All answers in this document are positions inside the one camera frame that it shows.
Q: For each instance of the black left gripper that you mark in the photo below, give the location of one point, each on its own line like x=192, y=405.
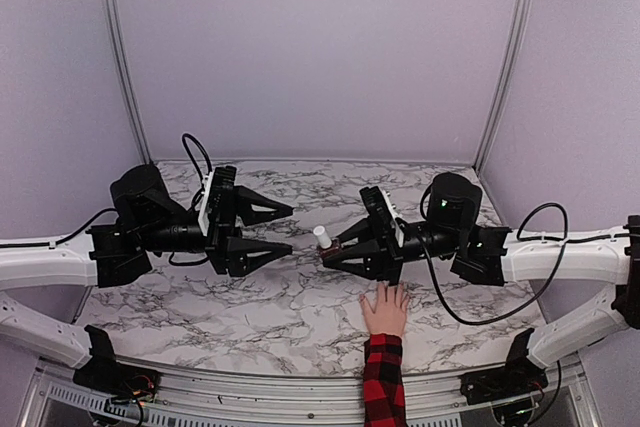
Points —
x=224, y=250

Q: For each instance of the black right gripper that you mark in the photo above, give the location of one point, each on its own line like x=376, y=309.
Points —
x=382, y=257

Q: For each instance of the white nail polish cap brush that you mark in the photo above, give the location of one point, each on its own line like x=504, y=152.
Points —
x=323, y=239

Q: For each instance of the red nail polish bottle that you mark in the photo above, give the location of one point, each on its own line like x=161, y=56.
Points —
x=333, y=249

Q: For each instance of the red black plaid sleeve forearm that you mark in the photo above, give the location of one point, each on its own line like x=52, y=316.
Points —
x=383, y=390

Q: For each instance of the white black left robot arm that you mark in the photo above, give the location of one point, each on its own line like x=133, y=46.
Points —
x=149, y=222

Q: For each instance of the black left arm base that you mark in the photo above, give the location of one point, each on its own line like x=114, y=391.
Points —
x=124, y=382

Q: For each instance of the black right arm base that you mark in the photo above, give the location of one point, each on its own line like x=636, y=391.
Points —
x=510, y=387

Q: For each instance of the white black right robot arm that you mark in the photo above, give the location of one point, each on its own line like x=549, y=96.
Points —
x=495, y=256

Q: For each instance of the bare human hand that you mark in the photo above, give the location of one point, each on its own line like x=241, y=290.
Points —
x=388, y=314

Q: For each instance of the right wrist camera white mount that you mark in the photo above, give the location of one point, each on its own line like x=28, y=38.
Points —
x=382, y=217

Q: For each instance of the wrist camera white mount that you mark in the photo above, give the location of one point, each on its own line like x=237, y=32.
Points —
x=218, y=185
x=382, y=217

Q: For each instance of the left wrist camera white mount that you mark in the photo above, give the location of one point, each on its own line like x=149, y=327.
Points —
x=218, y=185

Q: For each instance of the curved aluminium front rail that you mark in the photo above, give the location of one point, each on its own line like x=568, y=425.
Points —
x=190, y=397

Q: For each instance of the left aluminium corner post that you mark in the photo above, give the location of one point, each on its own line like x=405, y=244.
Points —
x=123, y=73

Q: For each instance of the aluminium corner post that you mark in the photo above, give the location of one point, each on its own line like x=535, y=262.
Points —
x=123, y=73
x=515, y=38

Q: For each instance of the right aluminium corner post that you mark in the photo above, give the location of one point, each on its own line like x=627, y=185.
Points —
x=515, y=38

